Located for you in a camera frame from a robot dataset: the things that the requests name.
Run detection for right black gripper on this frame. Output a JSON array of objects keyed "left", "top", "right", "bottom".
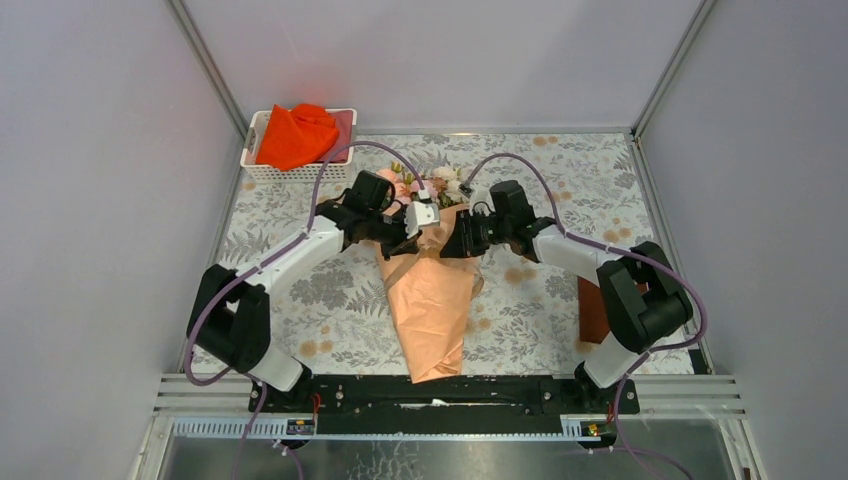
[{"left": 439, "top": 208, "right": 511, "bottom": 259}]

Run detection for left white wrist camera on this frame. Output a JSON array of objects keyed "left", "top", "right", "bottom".
[{"left": 404, "top": 190, "right": 440, "bottom": 239}]

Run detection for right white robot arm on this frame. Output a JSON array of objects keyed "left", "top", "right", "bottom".
[{"left": 440, "top": 180, "right": 694, "bottom": 412}]

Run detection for tan ribbon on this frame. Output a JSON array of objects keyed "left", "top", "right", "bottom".
[{"left": 377, "top": 227, "right": 452, "bottom": 291}]

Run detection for white plastic basket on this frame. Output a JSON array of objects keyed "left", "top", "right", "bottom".
[{"left": 240, "top": 110, "right": 358, "bottom": 184}]

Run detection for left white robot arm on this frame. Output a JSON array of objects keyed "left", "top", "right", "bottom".
[{"left": 186, "top": 171, "right": 439, "bottom": 411}]

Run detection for pink rose stems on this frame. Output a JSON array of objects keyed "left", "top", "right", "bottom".
[{"left": 377, "top": 162, "right": 468, "bottom": 214}]

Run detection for orange cloth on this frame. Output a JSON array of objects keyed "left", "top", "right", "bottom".
[{"left": 256, "top": 104, "right": 340, "bottom": 171}]

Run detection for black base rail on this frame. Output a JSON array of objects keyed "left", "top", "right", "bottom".
[{"left": 248, "top": 374, "right": 641, "bottom": 435}]

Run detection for beige orange wrapping paper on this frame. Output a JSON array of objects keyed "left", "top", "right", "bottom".
[{"left": 385, "top": 206, "right": 484, "bottom": 384}]

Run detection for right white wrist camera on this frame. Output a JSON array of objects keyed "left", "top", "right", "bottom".
[{"left": 459, "top": 183, "right": 494, "bottom": 215}]

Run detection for dark red cloth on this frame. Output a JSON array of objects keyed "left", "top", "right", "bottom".
[{"left": 318, "top": 109, "right": 357, "bottom": 164}]

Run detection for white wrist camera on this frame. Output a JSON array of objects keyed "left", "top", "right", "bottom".
[
  {"left": 404, "top": 190, "right": 440, "bottom": 239},
  {"left": 459, "top": 183, "right": 494, "bottom": 215}
]

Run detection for brown wooden block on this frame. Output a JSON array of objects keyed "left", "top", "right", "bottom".
[{"left": 577, "top": 277, "right": 610, "bottom": 344}]

